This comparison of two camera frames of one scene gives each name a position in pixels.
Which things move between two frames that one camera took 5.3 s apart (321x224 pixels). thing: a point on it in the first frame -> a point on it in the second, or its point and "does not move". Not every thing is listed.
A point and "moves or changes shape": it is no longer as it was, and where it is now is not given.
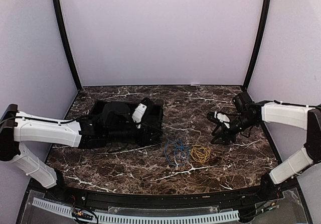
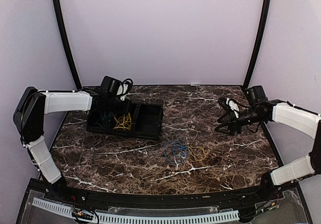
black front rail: [91, 197] does not move
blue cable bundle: [176, 153] does not move
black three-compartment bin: [113, 119] does not move
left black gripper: [144, 139] -> [124, 110]
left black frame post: [57, 6] does not move
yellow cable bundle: [199, 153] moves or changes shape
